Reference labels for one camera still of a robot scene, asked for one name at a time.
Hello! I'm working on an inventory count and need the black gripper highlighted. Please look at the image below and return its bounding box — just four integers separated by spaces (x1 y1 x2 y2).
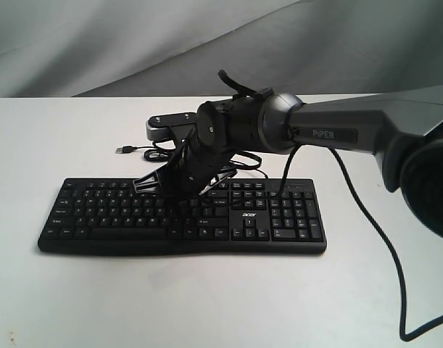
133 137 236 198

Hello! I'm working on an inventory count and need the black Acer keyboard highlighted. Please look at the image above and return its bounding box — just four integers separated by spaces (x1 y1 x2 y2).
38 178 327 256

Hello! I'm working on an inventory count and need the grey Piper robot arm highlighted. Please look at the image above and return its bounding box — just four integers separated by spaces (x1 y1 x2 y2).
133 85 443 238

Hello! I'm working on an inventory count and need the grey backdrop cloth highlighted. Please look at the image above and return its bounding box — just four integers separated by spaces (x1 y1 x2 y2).
0 1 443 97

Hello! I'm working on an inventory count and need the black USB cable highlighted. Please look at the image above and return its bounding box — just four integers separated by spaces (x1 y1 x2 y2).
115 144 270 180

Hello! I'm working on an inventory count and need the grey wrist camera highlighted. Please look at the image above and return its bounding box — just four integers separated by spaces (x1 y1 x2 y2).
146 112 196 142

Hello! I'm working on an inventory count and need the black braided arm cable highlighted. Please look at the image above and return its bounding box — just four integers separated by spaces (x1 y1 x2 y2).
270 143 443 344

